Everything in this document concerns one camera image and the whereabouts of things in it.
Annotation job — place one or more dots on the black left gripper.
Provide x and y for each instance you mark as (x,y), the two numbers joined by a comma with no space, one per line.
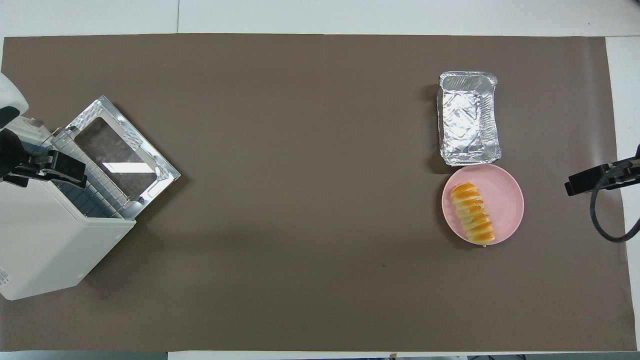
(11,152)

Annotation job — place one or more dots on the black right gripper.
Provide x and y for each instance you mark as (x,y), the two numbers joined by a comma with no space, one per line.
(625,172)

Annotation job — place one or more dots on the striped orange bread loaf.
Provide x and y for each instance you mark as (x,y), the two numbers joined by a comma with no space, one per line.
(472,215)

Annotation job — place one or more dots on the aluminium foil tray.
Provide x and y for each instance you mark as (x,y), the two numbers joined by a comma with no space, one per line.
(467,120)

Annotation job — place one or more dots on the glass oven door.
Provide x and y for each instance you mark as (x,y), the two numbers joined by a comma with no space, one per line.
(117,147)

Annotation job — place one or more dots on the cream toaster oven body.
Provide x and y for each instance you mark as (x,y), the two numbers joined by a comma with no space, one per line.
(50,250)

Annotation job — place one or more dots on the pink round plate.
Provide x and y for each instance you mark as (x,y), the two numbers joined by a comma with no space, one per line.
(505,200)

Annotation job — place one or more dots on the brown table mat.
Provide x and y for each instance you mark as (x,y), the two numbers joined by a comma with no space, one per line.
(300,225)

